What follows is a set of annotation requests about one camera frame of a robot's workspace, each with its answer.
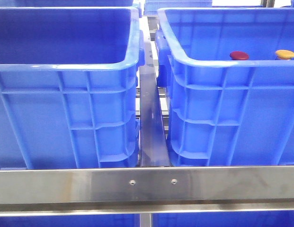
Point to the steel rack front rail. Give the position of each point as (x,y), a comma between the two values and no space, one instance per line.
(146,190)

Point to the far tall blue crate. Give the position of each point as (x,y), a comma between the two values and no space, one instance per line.
(151,6)

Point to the red push button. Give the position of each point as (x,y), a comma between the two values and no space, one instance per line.
(239,56)

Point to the steel rack centre divider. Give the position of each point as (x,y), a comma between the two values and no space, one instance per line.
(154,151)

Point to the lower right blue crate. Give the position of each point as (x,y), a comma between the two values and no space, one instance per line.
(225,219)

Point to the blue crate at left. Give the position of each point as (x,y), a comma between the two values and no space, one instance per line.
(68,87)

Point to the lower left blue crate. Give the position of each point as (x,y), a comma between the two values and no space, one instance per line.
(112,220)

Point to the large blue plastic crate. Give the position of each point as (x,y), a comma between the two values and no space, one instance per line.
(224,112)

